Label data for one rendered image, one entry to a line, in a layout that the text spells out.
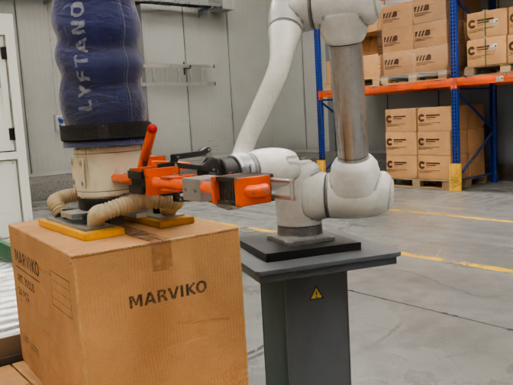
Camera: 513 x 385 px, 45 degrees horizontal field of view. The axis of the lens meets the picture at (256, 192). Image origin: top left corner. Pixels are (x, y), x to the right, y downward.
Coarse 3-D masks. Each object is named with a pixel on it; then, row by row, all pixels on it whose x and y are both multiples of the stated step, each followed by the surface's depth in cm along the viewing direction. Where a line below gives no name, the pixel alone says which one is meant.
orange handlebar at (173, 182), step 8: (152, 160) 195; (160, 160) 192; (112, 176) 150; (120, 176) 147; (160, 176) 130; (168, 176) 128; (176, 176) 127; (184, 176) 128; (152, 184) 134; (160, 184) 130; (168, 184) 128; (176, 184) 125; (208, 184) 115; (264, 184) 107; (208, 192) 116; (248, 192) 106; (256, 192) 106; (264, 192) 107
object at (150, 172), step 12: (132, 168) 140; (144, 168) 141; (156, 168) 135; (168, 168) 136; (132, 180) 139; (144, 180) 134; (132, 192) 138; (144, 192) 134; (156, 192) 135; (168, 192) 137
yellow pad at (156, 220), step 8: (152, 216) 156; (160, 216) 154; (168, 216) 154; (176, 216) 155; (184, 216) 155; (192, 216) 155; (144, 224) 156; (152, 224) 153; (160, 224) 150; (168, 224) 151; (176, 224) 152; (184, 224) 154
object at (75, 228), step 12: (60, 216) 165; (84, 216) 148; (48, 228) 159; (60, 228) 151; (72, 228) 146; (84, 228) 142; (96, 228) 143; (108, 228) 143; (120, 228) 144; (84, 240) 139
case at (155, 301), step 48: (48, 240) 144; (96, 240) 140; (144, 240) 136; (192, 240) 139; (48, 288) 143; (96, 288) 127; (144, 288) 133; (192, 288) 140; (240, 288) 147; (48, 336) 149; (96, 336) 128; (144, 336) 134; (192, 336) 141; (240, 336) 148; (48, 384) 155; (96, 384) 129; (144, 384) 135; (192, 384) 142; (240, 384) 149
